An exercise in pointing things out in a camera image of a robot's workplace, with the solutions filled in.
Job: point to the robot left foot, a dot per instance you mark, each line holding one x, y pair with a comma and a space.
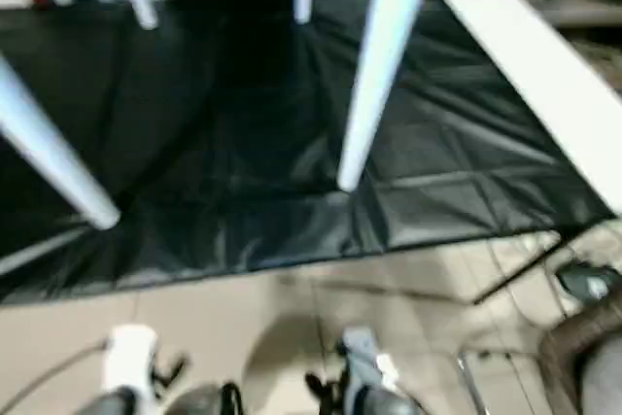
204, 403

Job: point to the wicker chair with cushions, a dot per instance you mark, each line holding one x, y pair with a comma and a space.
559, 366

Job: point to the black stand leg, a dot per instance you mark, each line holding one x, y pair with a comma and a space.
520, 271

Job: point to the black work mat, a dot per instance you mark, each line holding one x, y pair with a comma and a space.
218, 143

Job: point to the white fluffy cushion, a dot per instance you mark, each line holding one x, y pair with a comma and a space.
605, 381

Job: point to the white leg with black mark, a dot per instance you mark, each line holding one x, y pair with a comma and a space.
379, 70

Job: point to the black wifi router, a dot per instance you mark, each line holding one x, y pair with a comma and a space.
585, 281

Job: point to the chrome chair frame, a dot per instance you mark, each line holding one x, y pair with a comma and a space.
471, 381

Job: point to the white flat board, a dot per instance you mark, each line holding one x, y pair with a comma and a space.
544, 84

